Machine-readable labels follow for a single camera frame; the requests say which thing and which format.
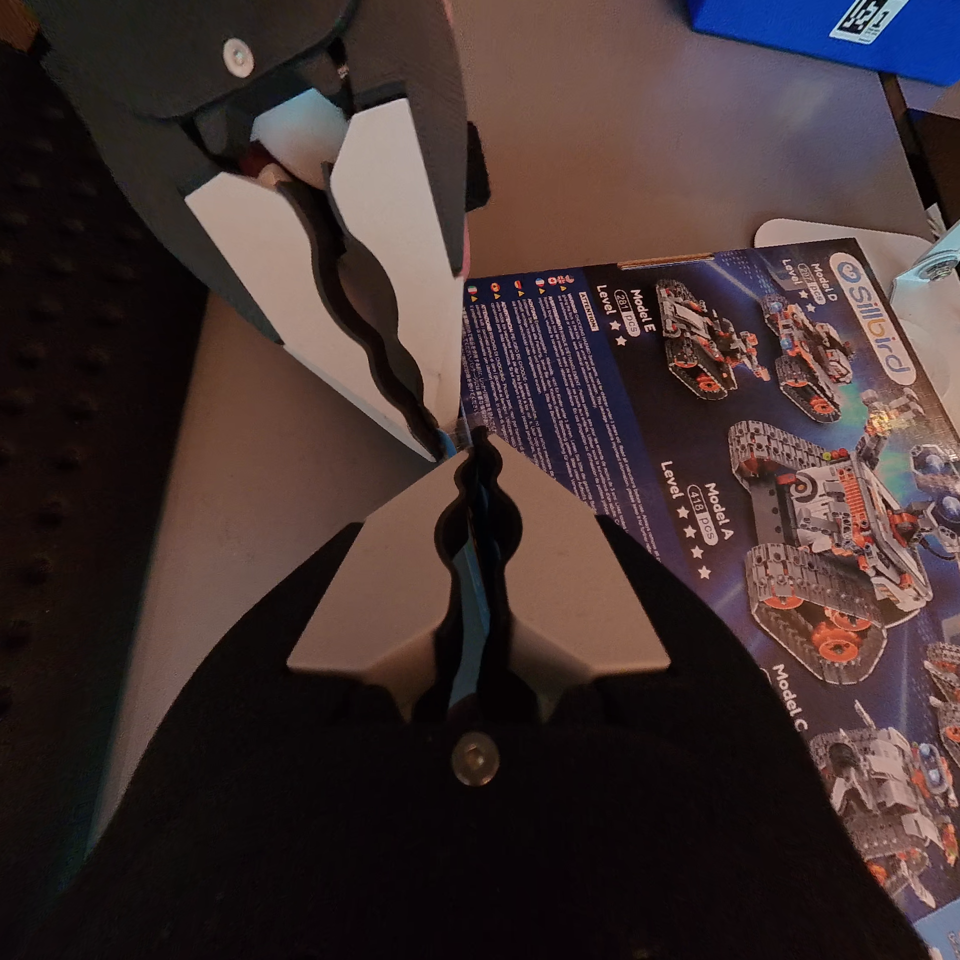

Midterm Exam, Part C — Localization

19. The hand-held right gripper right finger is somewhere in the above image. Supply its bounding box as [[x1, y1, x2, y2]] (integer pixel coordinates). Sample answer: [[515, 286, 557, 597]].
[[480, 431, 672, 717]]

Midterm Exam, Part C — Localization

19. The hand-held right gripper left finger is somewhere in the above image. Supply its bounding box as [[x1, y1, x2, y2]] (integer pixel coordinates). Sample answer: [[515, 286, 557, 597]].
[[286, 442, 481, 721]]

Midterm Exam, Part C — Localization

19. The white stand base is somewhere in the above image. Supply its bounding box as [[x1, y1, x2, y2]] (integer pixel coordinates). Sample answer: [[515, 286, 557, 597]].
[[753, 217, 960, 354]]

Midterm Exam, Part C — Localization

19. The blue robot kit box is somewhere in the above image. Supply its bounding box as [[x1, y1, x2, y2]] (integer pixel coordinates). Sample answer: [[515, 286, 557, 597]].
[[438, 238, 960, 948]]

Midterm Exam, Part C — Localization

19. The grey desk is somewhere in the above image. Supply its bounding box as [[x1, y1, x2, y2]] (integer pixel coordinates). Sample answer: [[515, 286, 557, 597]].
[[90, 0, 960, 841]]

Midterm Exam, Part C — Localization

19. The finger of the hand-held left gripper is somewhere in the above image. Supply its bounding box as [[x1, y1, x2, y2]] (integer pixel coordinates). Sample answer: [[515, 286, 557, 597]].
[[183, 168, 445, 462], [321, 97, 470, 451]]

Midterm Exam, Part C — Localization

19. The blue plastic bin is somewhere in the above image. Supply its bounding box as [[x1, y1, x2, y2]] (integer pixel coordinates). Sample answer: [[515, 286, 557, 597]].
[[686, 0, 960, 85]]

